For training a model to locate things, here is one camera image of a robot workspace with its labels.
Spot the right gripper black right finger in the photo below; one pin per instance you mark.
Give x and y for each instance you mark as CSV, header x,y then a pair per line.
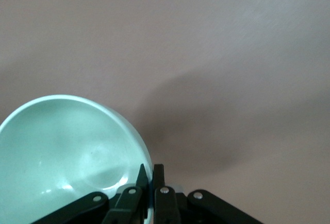
x,y
165,208

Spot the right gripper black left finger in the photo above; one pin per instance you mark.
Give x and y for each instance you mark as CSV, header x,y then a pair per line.
x,y
129,203

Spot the pale green bowl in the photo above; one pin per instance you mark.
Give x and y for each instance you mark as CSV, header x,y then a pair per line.
x,y
51,144

